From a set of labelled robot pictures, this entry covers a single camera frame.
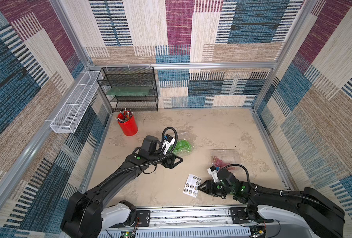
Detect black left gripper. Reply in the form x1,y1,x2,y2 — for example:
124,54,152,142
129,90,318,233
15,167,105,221
148,150,184,170

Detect clear box green grapes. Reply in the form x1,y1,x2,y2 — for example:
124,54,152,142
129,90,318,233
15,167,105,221
170,132,194,157

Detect white sticker sheet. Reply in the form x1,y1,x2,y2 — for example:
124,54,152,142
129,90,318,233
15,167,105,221
183,174,201,198

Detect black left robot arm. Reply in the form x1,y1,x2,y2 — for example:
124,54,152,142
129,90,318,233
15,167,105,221
60,134,178,238

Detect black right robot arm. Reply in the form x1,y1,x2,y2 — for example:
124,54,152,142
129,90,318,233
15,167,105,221
198,164,345,238

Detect clear box red grapes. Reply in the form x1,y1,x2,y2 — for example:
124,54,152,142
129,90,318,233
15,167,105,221
210,149,242,168

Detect red pen cup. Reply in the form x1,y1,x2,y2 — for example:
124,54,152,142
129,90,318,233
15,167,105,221
118,116,138,136

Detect pens in cup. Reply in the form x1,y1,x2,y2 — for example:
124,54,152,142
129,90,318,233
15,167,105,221
115,108,133,124

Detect green tray on shelf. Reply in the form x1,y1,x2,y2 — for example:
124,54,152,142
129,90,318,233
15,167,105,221
106,86,152,96

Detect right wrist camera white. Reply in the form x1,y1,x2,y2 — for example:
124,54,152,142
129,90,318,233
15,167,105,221
207,166,220,183

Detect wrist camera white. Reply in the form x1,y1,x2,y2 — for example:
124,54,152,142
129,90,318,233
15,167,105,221
207,166,220,183
162,134,175,155

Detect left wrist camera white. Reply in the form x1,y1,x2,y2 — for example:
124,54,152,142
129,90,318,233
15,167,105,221
162,134,175,155

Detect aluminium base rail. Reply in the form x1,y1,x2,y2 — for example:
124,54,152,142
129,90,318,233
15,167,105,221
99,205,282,238

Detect black wire mesh shelf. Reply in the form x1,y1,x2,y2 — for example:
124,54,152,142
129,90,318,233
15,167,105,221
97,66,159,112

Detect white wire mesh basket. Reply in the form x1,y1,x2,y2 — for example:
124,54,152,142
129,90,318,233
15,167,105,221
50,71,100,134

